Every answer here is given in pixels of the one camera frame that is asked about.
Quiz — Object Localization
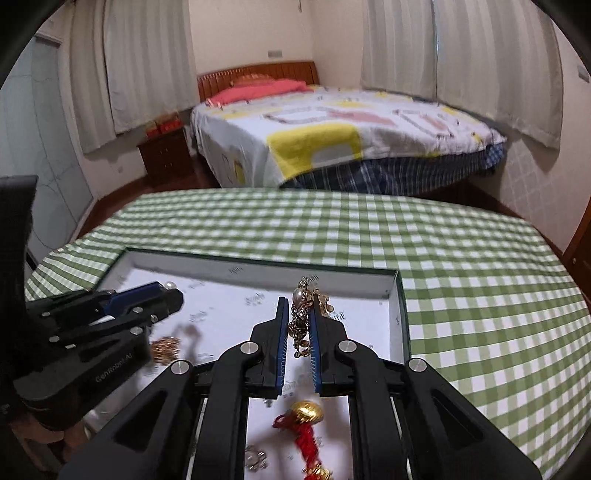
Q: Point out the gold chain necklace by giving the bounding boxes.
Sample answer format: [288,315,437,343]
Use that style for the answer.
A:
[150,336,184,366]

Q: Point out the silver flower pearl brooch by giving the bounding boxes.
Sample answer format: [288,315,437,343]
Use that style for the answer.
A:
[245,445,269,472]

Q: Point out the red tassel gold charm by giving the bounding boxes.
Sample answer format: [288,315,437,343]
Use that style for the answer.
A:
[273,400,334,480]

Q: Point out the silver leaf brooch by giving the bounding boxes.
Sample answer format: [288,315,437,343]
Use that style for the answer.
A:
[287,277,335,358]

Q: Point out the person's hand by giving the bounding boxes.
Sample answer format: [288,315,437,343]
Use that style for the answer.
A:
[8,415,89,471]

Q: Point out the green shallow box tray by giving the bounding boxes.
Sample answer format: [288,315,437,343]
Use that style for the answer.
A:
[97,250,411,479]

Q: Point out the green white checkered tablecloth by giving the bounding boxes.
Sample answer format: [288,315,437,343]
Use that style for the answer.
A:
[25,188,590,478]

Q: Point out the dark wooden nightstand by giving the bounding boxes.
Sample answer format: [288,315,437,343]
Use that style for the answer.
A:
[137,128,194,186]

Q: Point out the glass wardrobe door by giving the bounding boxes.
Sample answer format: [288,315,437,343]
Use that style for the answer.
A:
[0,37,93,261]

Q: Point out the red boxes on nightstand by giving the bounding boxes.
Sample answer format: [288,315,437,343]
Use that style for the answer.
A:
[145,113,183,139]

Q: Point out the brown wooden door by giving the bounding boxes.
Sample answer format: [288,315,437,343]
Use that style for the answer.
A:
[563,212,591,301]

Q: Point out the wooden headboard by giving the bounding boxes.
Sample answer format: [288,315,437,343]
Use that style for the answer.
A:
[197,60,321,102]

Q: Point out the left window curtains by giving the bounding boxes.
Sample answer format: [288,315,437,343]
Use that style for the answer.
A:
[69,1,197,154]

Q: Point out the window curtains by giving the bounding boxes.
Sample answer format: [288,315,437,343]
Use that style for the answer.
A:
[69,1,197,154]
[361,0,564,150]

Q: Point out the pink pillow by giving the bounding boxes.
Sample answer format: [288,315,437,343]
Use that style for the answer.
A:
[205,79,314,108]

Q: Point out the bed with patterned sheet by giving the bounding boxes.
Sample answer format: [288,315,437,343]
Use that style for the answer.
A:
[190,84,507,196]

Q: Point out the right window curtains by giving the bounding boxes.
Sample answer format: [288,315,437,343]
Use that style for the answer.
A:
[361,0,564,150]

